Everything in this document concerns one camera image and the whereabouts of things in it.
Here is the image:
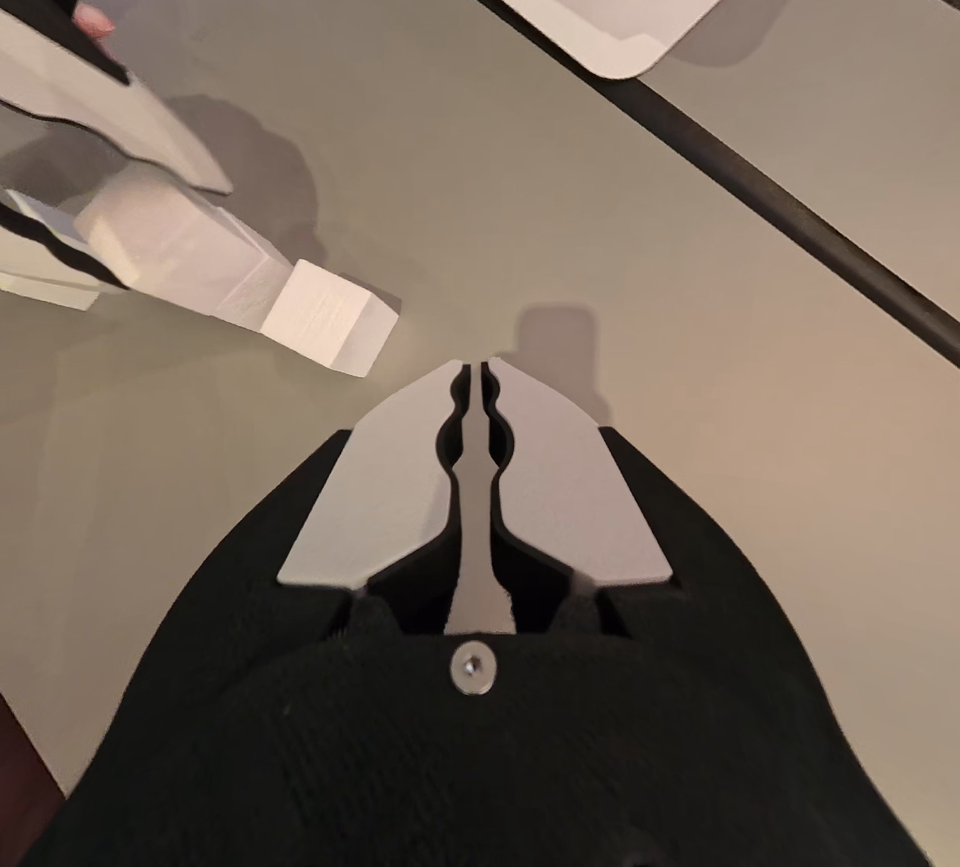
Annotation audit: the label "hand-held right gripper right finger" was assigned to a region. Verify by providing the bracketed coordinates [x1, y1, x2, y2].
[480, 357, 674, 634]

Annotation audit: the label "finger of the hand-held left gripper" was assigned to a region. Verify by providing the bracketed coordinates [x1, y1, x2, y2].
[0, 10, 234, 195]
[0, 189, 133, 312]

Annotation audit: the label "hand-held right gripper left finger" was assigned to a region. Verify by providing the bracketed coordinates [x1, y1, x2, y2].
[277, 359, 472, 634]

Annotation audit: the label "person's left hand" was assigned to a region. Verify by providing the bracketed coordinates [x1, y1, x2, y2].
[72, 3, 117, 42]

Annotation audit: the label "person's dark red shorts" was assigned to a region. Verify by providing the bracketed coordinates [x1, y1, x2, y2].
[0, 694, 65, 867]

